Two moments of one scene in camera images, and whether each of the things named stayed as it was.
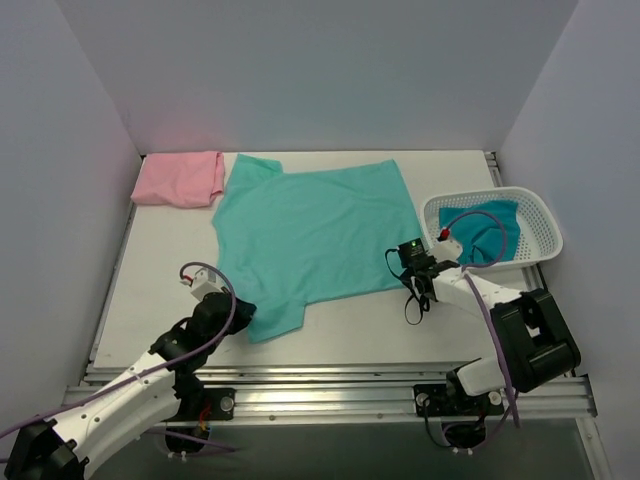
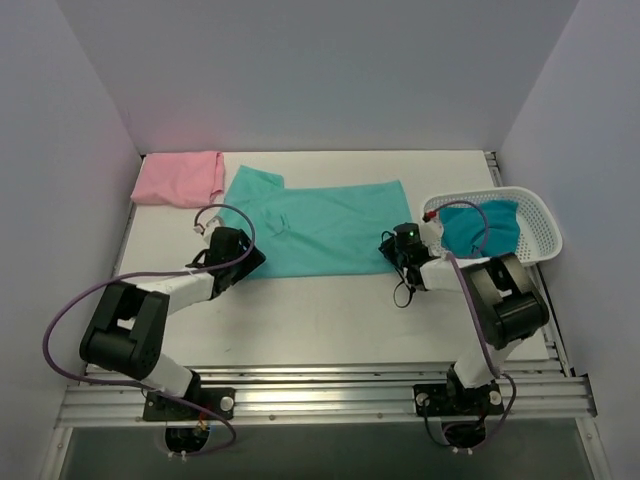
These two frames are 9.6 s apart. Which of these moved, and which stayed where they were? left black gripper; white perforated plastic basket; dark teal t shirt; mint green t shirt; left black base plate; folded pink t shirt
Moved: mint green t shirt; left black gripper
Stayed: left black base plate; folded pink t shirt; white perforated plastic basket; dark teal t shirt
